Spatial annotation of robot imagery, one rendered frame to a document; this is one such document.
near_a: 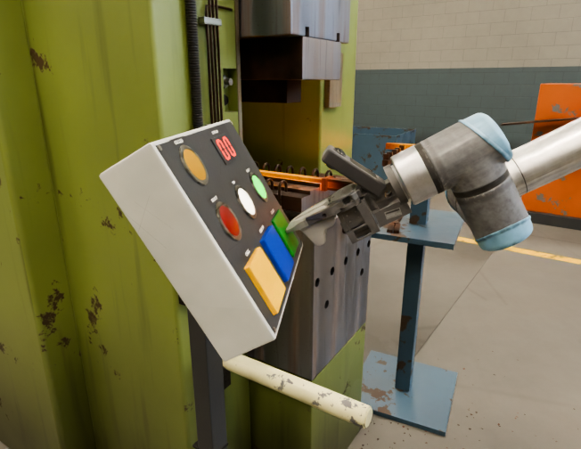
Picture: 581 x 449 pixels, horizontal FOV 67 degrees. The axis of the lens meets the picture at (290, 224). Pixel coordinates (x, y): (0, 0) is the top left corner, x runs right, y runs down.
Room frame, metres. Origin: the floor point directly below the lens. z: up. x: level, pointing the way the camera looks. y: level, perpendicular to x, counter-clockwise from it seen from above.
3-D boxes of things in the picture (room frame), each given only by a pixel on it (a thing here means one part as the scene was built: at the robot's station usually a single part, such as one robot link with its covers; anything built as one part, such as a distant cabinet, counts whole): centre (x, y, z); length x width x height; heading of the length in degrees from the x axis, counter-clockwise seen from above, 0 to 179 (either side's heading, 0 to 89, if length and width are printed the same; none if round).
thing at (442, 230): (1.60, -0.49, 0.75); 0.40 x 0.30 x 0.02; 154
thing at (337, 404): (0.85, 0.03, 0.62); 0.44 x 0.05 x 0.05; 58
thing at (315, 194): (1.30, 0.10, 0.96); 0.42 x 0.20 x 0.09; 58
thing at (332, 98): (1.52, -0.14, 1.27); 0.09 x 0.02 x 0.17; 148
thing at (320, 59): (1.30, 0.10, 1.32); 0.42 x 0.20 x 0.10; 58
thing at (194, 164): (0.56, 0.12, 1.16); 0.05 x 0.03 x 0.04; 148
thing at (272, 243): (0.65, 0.02, 1.01); 0.07 x 0.05 x 0.07; 173
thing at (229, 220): (0.56, 0.08, 1.09); 0.05 x 0.03 x 0.04; 148
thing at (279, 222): (0.75, 0.01, 1.00); 0.07 x 0.05 x 0.07; 173
